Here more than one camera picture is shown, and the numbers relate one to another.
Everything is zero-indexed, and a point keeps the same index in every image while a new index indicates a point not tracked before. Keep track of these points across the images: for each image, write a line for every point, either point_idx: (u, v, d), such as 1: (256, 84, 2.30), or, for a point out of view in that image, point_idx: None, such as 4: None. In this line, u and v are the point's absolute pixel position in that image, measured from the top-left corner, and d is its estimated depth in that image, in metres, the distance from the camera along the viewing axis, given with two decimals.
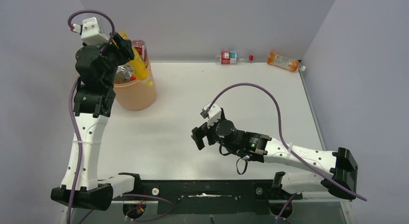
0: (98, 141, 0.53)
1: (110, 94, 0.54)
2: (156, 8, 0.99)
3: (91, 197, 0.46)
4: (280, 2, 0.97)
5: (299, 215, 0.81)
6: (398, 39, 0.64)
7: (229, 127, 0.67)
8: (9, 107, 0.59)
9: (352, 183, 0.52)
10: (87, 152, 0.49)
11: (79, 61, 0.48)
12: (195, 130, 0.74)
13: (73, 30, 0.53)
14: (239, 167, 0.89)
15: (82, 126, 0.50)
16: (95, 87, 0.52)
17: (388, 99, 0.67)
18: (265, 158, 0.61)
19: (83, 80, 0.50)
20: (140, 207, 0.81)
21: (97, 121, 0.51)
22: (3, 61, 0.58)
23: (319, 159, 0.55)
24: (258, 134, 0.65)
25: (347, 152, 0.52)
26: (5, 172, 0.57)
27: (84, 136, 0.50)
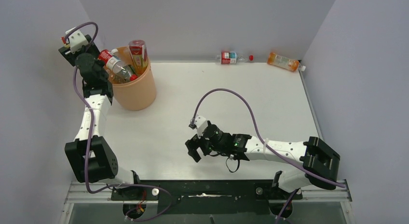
0: (104, 113, 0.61)
1: (110, 86, 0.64)
2: (156, 8, 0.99)
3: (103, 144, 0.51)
4: (281, 2, 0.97)
5: (299, 214, 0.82)
6: (399, 39, 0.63)
7: (211, 129, 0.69)
8: (11, 107, 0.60)
9: (324, 170, 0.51)
10: (98, 116, 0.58)
11: (81, 69, 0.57)
12: (188, 142, 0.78)
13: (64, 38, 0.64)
14: (230, 166, 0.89)
15: (92, 101, 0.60)
16: (98, 83, 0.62)
17: (388, 99, 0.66)
18: (246, 154, 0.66)
19: (88, 80, 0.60)
20: (140, 207, 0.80)
21: (104, 98, 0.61)
22: (7, 62, 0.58)
23: (290, 149, 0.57)
24: (240, 134, 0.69)
25: (317, 140, 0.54)
26: (8, 171, 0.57)
27: (94, 104, 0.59)
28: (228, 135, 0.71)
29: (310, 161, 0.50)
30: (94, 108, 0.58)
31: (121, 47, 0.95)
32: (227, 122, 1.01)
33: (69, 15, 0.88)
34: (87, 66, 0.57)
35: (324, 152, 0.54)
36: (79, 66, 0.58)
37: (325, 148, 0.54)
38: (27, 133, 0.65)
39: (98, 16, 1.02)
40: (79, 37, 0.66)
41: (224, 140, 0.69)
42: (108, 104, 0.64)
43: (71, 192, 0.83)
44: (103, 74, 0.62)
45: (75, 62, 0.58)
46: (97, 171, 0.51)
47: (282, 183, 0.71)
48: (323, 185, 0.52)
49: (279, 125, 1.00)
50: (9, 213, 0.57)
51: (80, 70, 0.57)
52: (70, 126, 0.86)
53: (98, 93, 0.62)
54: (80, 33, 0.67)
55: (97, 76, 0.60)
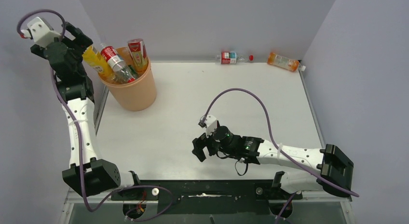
0: (91, 121, 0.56)
1: (88, 81, 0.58)
2: (156, 8, 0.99)
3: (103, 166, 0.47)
4: (281, 2, 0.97)
5: (299, 214, 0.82)
6: (399, 40, 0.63)
7: (223, 132, 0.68)
8: (12, 108, 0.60)
9: (341, 179, 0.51)
10: (85, 129, 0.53)
11: (51, 59, 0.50)
12: (195, 140, 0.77)
13: (22, 36, 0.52)
14: (239, 170, 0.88)
15: (74, 110, 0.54)
16: (72, 79, 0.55)
17: (388, 100, 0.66)
18: (258, 158, 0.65)
19: (60, 75, 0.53)
20: (140, 207, 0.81)
21: (87, 103, 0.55)
22: (8, 63, 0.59)
23: (306, 156, 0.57)
24: (251, 137, 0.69)
25: (334, 148, 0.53)
26: (8, 172, 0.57)
27: (79, 116, 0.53)
28: (239, 138, 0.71)
29: (327, 169, 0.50)
30: (79, 119, 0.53)
31: (119, 49, 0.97)
32: (227, 122, 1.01)
33: (70, 15, 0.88)
34: (59, 57, 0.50)
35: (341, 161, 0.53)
36: (50, 56, 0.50)
37: (342, 159, 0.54)
38: (27, 133, 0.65)
39: (99, 16, 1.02)
40: (41, 29, 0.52)
41: (235, 143, 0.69)
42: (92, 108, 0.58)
43: (72, 192, 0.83)
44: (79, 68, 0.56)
45: (44, 51, 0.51)
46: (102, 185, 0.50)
47: (286, 185, 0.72)
48: (337, 193, 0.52)
49: (279, 125, 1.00)
50: (8, 214, 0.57)
51: (50, 61, 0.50)
52: None
53: (76, 90, 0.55)
54: (42, 24, 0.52)
55: (72, 70, 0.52)
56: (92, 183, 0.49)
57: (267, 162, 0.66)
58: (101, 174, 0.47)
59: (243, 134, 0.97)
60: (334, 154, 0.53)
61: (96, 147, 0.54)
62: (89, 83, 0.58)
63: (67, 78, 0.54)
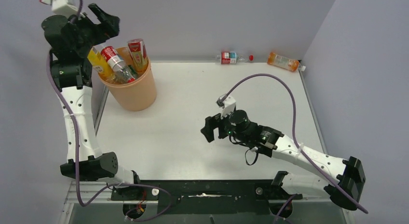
0: (89, 111, 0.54)
1: (87, 63, 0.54)
2: (156, 8, 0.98)
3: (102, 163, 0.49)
4: (281, 2, 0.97)
5: (299, 215, 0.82)
6: (399, 40, 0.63)
7: (241, 115, 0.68)
8: (12, 108, 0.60)
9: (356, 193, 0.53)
10: (81, 123, 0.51)
11: (47, 31, 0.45)
12: (208, 118, 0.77)
13: (40, 0, 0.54)
14: (248, 159, 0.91)
15: (69, 101, 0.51)
16: (68, 58, 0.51)
17: (388, 100, 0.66)
18: (274, 152, 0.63)
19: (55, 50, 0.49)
20: (140, 207, 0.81)
21: (83, 92, 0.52)
22: (7, 63, 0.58)
23: (327, 163, 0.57)
24: (270, 129, 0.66)
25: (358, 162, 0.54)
26: (7, 172, 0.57)
27: (75, 109, 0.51)
28: (256, 127, 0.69)
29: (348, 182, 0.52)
30: (75, 113, 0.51)
31: (119, 49, 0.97)
32: None
33: None
34: (56, 29, 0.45)
35: (359, 177, 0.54)
36: (46, 27, 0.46)
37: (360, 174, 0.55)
38: (27, 133, 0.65)
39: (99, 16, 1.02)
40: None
41: (250, 129, 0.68)
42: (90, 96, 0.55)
43: (72, 192, 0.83)
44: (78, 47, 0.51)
45: (43, 21, 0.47)
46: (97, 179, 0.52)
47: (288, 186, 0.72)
48: (346, 205, 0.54)
49: (279, 125, 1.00)
50: (8, 214, 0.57)
51: (45, 31, 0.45)
52: None
53: (72, 72, 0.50)
54: None
55: (68, 47, 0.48)
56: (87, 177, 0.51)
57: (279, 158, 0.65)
58: (98, 170, 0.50)
59: None
60: (356, 168, 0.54)
61: (94, 144, 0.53)
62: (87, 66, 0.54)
63: (63, 57, 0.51)
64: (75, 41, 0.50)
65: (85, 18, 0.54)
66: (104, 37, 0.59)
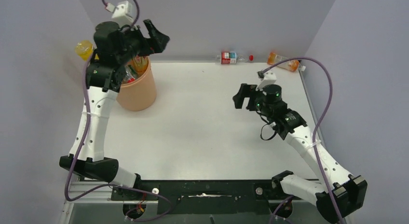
0: (106, 115, 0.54)
1: (120, 70, 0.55)
2: (156, 8, 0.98)
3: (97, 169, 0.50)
4: (281, 2, 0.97)
5: (299, 215, 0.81)
6: (399, 40, 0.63)
7: (275, 90, 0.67)
8: (12, 107, 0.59)
9: (345, 208, 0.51)
10: (93, 124, 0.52)
11: (98, 32, 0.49)
12: (243, 85, 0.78)
13: (105, 7, 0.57)
14: (265, 134, 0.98)
15: (91, 100, 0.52)
16: (108, 61, 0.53)
17: (388, 100, 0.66)
18: (289, 135, 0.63)
19: (98, 50, 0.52)
20: (140, 207, 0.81)
21: (105, 96, 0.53)
22: (7, 62, 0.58)
23: (332, 168, 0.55)
24: (298, 115, 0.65)
25: (363, 182, 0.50)
26: (7, 172, 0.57)
27: (93, 109, 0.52)
28: (284, 108, 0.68)
29: (342, 192, 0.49)
30: (92, 113, 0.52)
31: None
32: (227, 122, 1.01)
33: (69, 14, 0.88)
34: (105, 32, 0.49)
35: (357, 197, 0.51)
36: (99, 29, 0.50)
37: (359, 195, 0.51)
38: (27, 133, 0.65)
39: (99, 16, 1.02)
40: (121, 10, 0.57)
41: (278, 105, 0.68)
42: (113, 101, 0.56)
43: (72, 192, 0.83)
44: (120, 54, 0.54)
45: (99, 24, 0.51)
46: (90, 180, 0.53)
47: (287, 182, 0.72)
48: (329, 215, 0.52)
49: None
50: (7, 214, 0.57)
51: (96, 32, 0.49)
52: (69, 127, 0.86)
53: (104, 74, 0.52)
54: (124, 6, 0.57)
55: (110, 51, 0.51)
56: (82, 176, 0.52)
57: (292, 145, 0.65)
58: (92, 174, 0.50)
59: (244, 134, 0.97)
60: (358, 187, 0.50)
61: (99, 146, 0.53)
62: (120, 72, 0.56)
63: (103, 59, 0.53)
64: (120, 48, 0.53)
65: (137, 30, 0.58)
66: (148, 51, 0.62)
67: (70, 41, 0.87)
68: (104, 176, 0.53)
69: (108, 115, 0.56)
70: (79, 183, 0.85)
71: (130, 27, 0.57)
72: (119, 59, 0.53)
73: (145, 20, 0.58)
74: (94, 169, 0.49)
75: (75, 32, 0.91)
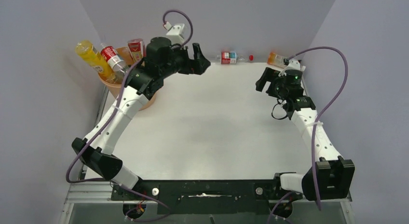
0: (130, 115, 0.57)
1: (158, 81, 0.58)
2: (157, 8, 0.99)
3: (101, 161, 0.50)
4: (281, 2, 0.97)
5: (299, 215, 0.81)
6: (399, 40, 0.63)
7: (294, 73, 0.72)
8: (12, 108, 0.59)
9: (324, 183, 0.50)
10: (116, 119, 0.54)
11: (151, 44, 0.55)
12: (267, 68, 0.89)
13: (163, 24, 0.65)
14: (278, 113, 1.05)
15: (124, 97, 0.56)
16: (150, 70, 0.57)
17: (388, 100, 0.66)
18: (294, 113, 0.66)
19: (145, 59, 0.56)
20: (140, 207, 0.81)
21: (137, 98, 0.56)
22: (7, 63, 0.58)
23: (324, 147, 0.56)
24: (310, 100, 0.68)
25: (350, 165, 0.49)
26: (7, 173, 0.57)
27: (122, 105, 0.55)
28: (299, 91, 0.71)
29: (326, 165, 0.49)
30: (119, 108, 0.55)
31: (118, 49, 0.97)
32: (227, 122, 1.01)
33: (69, 15, 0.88)
34: (157, 45, 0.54)
35: (340, 178, 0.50)
36: (154, 42, 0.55)
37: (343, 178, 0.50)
38: (27, 133, 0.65)
39: (99, 16, 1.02)
40: (174, 31, 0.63)
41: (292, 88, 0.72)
42: (141, 105, 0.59)
43: (71, 192, 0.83)
44: (163, 67, 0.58)
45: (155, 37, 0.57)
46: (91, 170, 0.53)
47: (286, 174, 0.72)
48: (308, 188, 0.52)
49: (279, 125, 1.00)
50: (7, 214, 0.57)
51: (150, 44, 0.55)
52: (70, 127, 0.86)
53: (142, 81, 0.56)
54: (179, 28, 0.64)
55: (156, 62, 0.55)
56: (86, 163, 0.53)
57: (296, 123, 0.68)
58: (95, 164, 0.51)
59: (244, 134, 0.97)
60: (342, 166, 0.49)
61: (112, 140, 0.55)
62: (157, 83, 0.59)
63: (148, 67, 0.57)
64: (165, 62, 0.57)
65: (184, 49, 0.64)
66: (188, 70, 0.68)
67: (71, 41, 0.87)
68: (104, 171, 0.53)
69: (132, 115, 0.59)
70: (79, 183, 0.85)
71: (180, 46, 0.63)
72: (161, 72, 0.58)
73: (194, 43, 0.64)
74: (98, 159, 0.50)
75: (75, 32, 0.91)
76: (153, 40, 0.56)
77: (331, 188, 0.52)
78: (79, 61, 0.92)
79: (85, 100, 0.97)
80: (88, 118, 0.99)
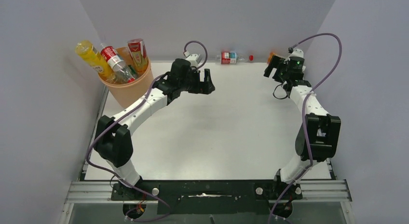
0: (153, 109, 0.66)
1: (176, 92, 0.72)
2: (157, 8, 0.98)
3: (124, 136, 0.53)
4: (281, 2, 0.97)
5: (299, 215, 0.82)
6: (399, 40, 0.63)
7: (296, 58, 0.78)
8: (11, 108, 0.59)
9: (315, 135, 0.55)
10: (144, 107, 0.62)
11: (178, 62, 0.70)
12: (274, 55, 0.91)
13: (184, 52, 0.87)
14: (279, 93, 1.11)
15: (151, 94, 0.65)
16: (172, 82, 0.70)
17: (388, 100, 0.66)
18: (293, 88, 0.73)
19: (170, 73, 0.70)
20: (140, 207, 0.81)
21: (162, 97, 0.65)
22: (6, 63, 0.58)
23: (315, 107, 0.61)
24: (307, 82, 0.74)
25: (337, 120, 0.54)
26: (6, 173, 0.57)
27: (149, 98, 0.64)
28: (299, 74, 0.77)
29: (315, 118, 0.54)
30: (147, 101, 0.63)
31: (118, 49, 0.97)
32: (227, 121, 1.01)
33: (69, 15, 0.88)
34: (183, 63, 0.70)
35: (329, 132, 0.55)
36: (180, 60, 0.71)
37: (331, 132, 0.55)
38: (27, 133, 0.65)
39: (99, 16, 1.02)
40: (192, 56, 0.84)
41: (293, 71, 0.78)
42: (160, 106, 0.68)
43: (71, 192, 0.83)
44: (182, 82, 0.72)
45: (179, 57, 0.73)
46: (109, 150, 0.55)
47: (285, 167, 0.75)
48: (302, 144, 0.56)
49: (279, 124, 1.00)
50: (7, 214, 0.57)
51: (177, 62, 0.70)
52: (70, 127, 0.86)
53: (164, 89, 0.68)
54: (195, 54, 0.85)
55: (178, 76, 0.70)
56: (106, 144, 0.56)
57: (293, 99, 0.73)
58: (117, 139, 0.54)
59: (244, 134, 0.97)
60: (330, 121, 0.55)
61: (135, 124, 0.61)
62: (177, 92, 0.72)
63: (170, 79, 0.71)
64: (184, 77, 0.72)
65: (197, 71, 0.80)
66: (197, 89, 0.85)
67: (71, 41, 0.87)
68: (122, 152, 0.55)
69: (152, 111, 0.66)
70: (79, 183, 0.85)
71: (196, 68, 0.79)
72: (180, 85, 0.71)
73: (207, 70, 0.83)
74: (122, 133, 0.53)
75: (75, 32, 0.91)
76: (177, 60, 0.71)
77: (325, 145, 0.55)
78: (79, 61, 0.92)
79: (85, 100, 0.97)
80: (88, 118, 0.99)
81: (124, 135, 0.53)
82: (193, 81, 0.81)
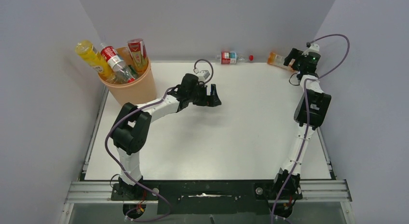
0: (166, 111, 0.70)
1: (185, 103, 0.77)
2: (157, 8, 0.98)
3: (145, 121, 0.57)
4: (281, 2, 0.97)
5: (299, 215, 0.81)
6: (399, 39, 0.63)
7: (314, 54, 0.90)
8: (10, 107, 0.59)
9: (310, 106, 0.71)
10: (162, 105, 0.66)
11: (187, 76, 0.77)
12: (293, 48, 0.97)
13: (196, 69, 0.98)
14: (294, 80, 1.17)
15: (168, 97, 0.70)
16: (182, 93, 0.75)
17: (388, 100, 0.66)
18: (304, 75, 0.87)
19: (180, 85, 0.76)
20: (140, 207, 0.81)
21: (175, 102, 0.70)
22: (5, 62, 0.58)
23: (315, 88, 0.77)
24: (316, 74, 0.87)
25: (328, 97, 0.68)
26: (6, 173, 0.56)
27: (167, 99, 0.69)
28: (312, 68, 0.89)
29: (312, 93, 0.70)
30: (164, 100, 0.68)
31: (119, 49, 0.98)
32: (227, 121, 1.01)
33: (69, 14, 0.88)
34: (191, 77, 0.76)
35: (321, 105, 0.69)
36: (188, 75, 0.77)
37: (322, 106, 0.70)
38: (26, 133, 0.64)
39: (98, 15, 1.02)
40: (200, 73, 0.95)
41: (308, 64, 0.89)
42: (169, 111, 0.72)
43: (71, 192, 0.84)
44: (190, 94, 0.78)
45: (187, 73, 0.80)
46: (126, 135, 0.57)
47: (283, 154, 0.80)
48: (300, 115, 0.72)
49: (279, 124, 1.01)
50: (6, 214, 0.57)
51: (186, 76, 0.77)
52: (70, 127, 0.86)
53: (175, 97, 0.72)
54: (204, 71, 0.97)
55: (187, 88, 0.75)
56: (122, 130, 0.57)
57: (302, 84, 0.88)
58: (138, 123, 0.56)
59: (244, 133, 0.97)
60: (323, 97, 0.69)
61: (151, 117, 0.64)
62: (185, 103, 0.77)
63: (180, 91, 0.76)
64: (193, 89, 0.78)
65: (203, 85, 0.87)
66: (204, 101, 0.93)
67: (71, 41, 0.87)
68: (138, 138, 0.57)
69: (164, 113, 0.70)
70: (79, 183, 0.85)
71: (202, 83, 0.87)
72: (188, 97, 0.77)
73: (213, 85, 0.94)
74: (144, 118, 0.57)
75: (75, 32, 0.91)
76: (187, 75, 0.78)
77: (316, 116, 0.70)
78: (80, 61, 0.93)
79: (85, 100, 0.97)
80: (88, 118, 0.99)
81: (145, 120, 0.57)
82: (200, 93, 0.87)
